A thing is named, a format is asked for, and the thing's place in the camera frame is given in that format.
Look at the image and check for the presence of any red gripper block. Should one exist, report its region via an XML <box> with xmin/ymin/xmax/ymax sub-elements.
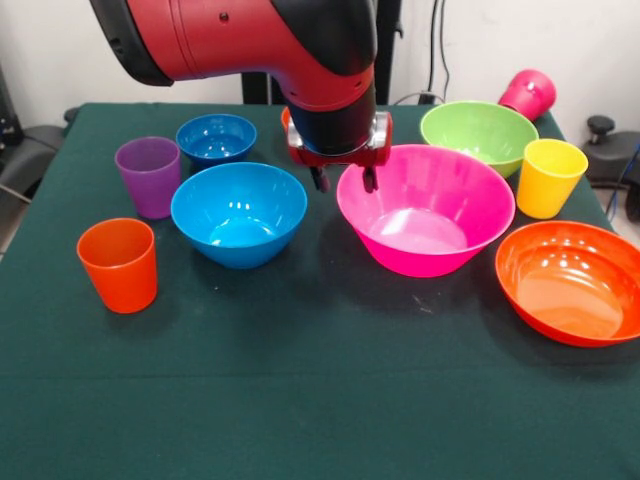
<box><xmin>282</xmin><ymin>108</ymin><xmax>394</xmax><ymax>194</ymax></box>

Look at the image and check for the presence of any large pink bowl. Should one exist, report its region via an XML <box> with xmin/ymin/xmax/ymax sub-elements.
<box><xmin>335</xmin><ymin>143</ymin><xmax>517</xmax><ymax>279</ymax></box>

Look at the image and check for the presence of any green bowl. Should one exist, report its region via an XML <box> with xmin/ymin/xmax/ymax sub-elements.
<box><xmin>419</xmin><ymin>100</ymin><xmax>540</xmax><ymax>179</ymax></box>

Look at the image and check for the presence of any light blue bowl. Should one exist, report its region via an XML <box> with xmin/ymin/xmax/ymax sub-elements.
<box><xmin>170</xmin><ymin>161</ymin><xmax>309</xmax><ymax>270</ymax></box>

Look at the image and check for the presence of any small dark blue bowl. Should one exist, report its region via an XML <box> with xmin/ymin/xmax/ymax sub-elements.
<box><xmin>175</xmin><ymin>113</ymin><xmax>258</xmax><ymax>169</ymax></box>

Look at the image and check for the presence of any purple cup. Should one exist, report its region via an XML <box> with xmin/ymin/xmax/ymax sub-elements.
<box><xmin>114</xmin><ymin>136</ymin><xmax>182</xmax><ymax>220</ymax></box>

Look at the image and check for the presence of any dark green table cloth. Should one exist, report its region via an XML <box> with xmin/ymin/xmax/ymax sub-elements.
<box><xmin>0</xmin><ymin>102</ymin><xmax>640</xmax><ymax>480</ymax></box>

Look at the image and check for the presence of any yellow cup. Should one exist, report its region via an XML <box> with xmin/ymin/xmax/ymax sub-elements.
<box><xmin>516</xmin><ymin>138</ymin><xmax>590</xmax><ymax>220</ymax></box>

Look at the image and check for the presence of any pink cup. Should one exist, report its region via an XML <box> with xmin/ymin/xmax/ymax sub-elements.
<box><xmin>498</xmin><ymin>68</ymin><xmax>558</xmax><ymax>125</ymax></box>

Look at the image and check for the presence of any orange cup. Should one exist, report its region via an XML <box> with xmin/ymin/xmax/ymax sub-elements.
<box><xmin>76</xmin><ymin>217</ymin><xmax>159</xmax><ymax>315</ymax></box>

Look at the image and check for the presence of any large shallow orange bowl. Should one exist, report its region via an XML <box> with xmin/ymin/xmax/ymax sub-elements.
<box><xmin>494</xmin><ymin>220</ymin><xmax>640</xmax><ymax>349</ymax></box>

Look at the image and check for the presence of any black hanging cable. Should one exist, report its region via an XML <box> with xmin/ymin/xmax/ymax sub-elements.
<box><xmin>428</xmin><ymin>0</ymin><xmax>451</xmax><ymax>99</ymax></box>

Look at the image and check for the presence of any black pedestal leg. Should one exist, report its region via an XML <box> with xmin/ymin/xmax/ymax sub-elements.
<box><xmin>0</xmin><ymin>107</ymin><xmax>81</xmax><ymax>204</ymax></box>
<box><xmin>581</xmin><ymin>115</ymin><xmax>640</xmax><ymax>224</ymax></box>

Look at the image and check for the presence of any blue cable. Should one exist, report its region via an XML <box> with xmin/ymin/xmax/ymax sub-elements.
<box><xmin>606</xmin><ymin>143</ymin><xmax>640</xmax><ymax>217</ymax></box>

